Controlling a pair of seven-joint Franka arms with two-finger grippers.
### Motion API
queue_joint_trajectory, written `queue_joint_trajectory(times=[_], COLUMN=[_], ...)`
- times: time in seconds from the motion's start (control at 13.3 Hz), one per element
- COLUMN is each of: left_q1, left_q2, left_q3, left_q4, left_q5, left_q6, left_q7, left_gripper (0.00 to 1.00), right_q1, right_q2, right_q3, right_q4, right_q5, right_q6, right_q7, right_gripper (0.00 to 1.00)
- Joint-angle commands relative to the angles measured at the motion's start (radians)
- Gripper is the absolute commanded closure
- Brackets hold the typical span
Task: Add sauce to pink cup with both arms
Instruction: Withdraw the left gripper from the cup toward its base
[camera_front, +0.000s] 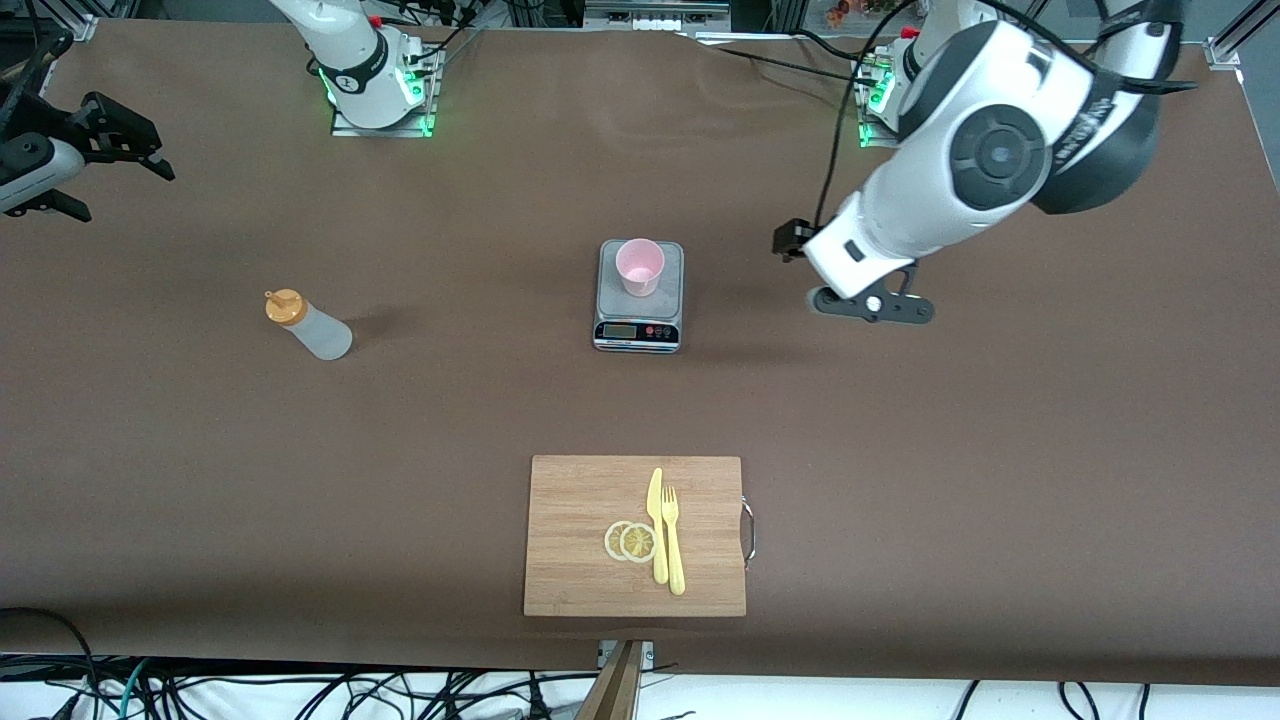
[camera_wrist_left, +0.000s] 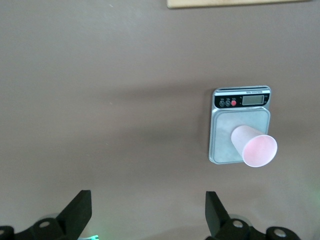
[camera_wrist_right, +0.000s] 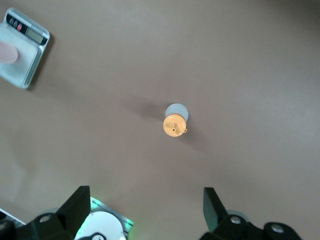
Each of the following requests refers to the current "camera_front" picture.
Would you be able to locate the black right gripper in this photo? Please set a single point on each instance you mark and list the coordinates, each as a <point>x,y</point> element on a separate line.
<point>88,130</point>

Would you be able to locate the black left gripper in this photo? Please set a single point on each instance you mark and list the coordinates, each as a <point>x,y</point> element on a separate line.
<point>789,240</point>

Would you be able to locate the pink plastic cup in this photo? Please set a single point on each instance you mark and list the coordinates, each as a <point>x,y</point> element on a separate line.
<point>640,270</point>

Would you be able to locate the translucent sauce bottle orange cap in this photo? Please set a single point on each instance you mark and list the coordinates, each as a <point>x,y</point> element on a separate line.
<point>320,335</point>

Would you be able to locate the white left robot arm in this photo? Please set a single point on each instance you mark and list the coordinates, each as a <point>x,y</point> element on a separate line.
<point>900,210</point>

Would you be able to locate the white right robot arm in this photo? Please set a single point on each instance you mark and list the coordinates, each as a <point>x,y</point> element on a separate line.
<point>350,60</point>

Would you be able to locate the silver digital kitchen scale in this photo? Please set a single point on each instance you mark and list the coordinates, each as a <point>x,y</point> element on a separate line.
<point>620,330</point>

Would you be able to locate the orange toy items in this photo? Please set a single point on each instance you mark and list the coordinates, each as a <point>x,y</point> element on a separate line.
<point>840,10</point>

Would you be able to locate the grey power strip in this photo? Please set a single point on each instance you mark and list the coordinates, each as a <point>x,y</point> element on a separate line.
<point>655,22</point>

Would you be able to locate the lemon slice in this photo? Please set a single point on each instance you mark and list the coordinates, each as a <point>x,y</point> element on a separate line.
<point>611,540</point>
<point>638,543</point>

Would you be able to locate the yellow plastic knife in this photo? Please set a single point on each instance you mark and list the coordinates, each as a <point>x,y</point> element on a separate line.
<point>660,560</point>

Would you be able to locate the yellow plastic fork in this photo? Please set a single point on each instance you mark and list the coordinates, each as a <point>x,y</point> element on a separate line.
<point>677,570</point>

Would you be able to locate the bamboo cutting board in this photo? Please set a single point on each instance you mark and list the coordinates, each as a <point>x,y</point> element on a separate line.
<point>580,540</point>

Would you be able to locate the brown paper table cover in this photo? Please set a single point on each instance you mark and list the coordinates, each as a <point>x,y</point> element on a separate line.
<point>300,500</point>

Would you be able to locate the aluminium frame corner bracket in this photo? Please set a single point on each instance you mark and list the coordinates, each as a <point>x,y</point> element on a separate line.
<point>1222,52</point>
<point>78,28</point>

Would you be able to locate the small metal table bracket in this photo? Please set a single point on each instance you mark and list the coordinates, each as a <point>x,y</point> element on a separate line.
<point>647,652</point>

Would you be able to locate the wooden post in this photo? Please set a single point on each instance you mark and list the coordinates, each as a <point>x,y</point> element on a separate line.
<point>615,695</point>

